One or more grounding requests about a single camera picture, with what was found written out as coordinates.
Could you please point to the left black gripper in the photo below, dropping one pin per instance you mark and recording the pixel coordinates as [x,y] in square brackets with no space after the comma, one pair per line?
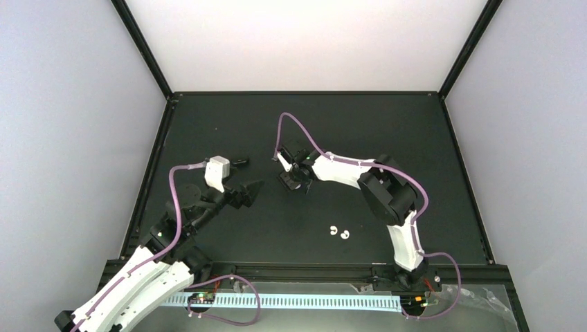
[246,196]

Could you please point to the black charging case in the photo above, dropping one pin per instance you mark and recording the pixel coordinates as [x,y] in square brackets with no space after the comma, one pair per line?
[239,162]

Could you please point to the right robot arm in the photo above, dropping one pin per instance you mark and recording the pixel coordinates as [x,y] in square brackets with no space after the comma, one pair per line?
[390,196]

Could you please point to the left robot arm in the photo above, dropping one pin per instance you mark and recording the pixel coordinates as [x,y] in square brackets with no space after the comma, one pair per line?
[166,262]

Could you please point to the left circuit board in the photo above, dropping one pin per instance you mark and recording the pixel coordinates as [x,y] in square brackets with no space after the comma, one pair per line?
[201,299]

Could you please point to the circuit board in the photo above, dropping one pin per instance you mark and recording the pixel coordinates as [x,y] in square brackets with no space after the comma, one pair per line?
[418,301]
[201,299]

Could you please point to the right circuit board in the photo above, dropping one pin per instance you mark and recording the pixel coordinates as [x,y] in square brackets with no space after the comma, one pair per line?
[418,301]

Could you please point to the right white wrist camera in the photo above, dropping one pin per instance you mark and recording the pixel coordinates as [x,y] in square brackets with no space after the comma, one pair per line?
[289,158]

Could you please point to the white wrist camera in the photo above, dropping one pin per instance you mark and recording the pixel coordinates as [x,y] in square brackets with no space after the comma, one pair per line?
[217,169]
[289,158]

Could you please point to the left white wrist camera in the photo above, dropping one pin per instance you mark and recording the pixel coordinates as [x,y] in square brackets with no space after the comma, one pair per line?
[217,169]

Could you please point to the light blue cable duct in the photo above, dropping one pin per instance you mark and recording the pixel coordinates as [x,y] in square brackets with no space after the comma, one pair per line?
[385,303]

